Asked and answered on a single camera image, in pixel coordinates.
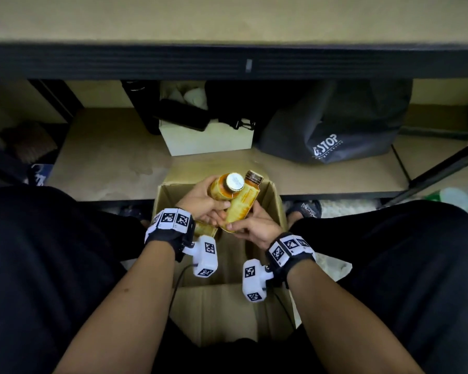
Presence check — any person's left hand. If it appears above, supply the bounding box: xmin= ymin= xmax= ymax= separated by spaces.
xmin=175 ymin=176 xmax=231 ymax=226

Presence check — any person's right hand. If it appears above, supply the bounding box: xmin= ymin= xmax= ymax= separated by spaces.
xmin=226 ymin=200 xmax=283 ymax=250

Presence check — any row of yellow jars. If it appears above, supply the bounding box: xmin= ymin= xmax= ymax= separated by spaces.
xmin=207 ymin=172 xmax=245 ymax=201

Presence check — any cardboard box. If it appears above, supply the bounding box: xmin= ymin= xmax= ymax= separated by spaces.
xmin=152 ymin=159 xmax=297 ymax=347

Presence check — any wooden shelf with black frame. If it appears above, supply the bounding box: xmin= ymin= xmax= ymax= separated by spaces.
xmin=0 ymin=0 xmax=468 ymax=209

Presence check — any person's right black sandal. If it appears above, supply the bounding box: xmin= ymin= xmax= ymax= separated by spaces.
xmin=287 ymin=200 xmax=322 ymax=219

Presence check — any person's black sandal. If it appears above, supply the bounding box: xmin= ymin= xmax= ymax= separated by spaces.
xmin=119 ymin=206 xmax=146 ymax=222
xmin=287 ymin=200 xmax=322 ymax=219

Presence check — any person's left black sandal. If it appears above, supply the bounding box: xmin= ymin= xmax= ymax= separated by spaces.
xmin=119 ymin=206 xmax=146 ymax=222

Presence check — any person's right leg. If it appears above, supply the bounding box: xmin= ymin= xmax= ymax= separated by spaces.
xmin=288 ymin=200 xmax=468 ymax=374

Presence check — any person's leg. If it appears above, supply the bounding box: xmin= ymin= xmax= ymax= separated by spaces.
xmin=288 ymin=200 xmax=468 ymax=374
xmin=0 ymin=186 xmax=180 ymax=374

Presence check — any person's left leg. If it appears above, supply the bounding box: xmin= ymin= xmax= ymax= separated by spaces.
xmin=0 ymin=186 xmax=180 ymax=374

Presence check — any black marker wrist band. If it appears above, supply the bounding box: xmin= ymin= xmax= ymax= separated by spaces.
xmin=144 ymin=208 xmax=196 ymax=263
xmin=266 ymin=232 xmax=317 ymax=289

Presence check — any white box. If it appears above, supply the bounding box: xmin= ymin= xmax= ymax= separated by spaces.
xmin=159 ymin=81 xmax=255 ymax=157

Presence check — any black pouch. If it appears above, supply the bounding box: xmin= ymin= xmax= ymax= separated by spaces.
xmin=155 ymin=98 xmax=211 ymax=132

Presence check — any white round object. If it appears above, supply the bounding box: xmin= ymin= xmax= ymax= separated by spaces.
xmin=183 ymin=87 xmax=208 ymax=110

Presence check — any black flask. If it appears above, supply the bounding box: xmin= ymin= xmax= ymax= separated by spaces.
xmin=121 ymin=79 xmax=161 ymax=136

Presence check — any black printed bag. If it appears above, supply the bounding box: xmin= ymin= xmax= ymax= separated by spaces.
xmin=256 ymin=79 xmax=413 ymax=165

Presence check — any blue white printed packet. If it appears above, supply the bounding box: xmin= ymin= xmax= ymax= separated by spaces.
xmin=27 ymin=163 xmax=55 ymax=186

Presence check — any striped brown cloth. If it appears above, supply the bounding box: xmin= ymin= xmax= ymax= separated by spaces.
xmin=0 ymin=120 xmax=59 ymax=164

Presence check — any clear plastic bottle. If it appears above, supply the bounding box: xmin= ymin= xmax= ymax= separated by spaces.
xmin=425 ymin=186 xmax=468 ymax=216

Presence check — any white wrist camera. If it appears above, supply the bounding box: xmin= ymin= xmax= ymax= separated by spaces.
xmin=183 ymin=234 xmax=219 ymax=278
xmin=241 ymin=260 xmax=275 ymax=303

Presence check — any black camera cable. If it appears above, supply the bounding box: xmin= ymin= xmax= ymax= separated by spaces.
xmin=170 ymin=263 xmax=198 ymax=308
xmin=272 ymin=288 xmax=297 ymax=330

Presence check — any black strap bag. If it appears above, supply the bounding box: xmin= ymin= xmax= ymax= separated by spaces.
xmin=204 ymin=79 xmax=297 ymax=131

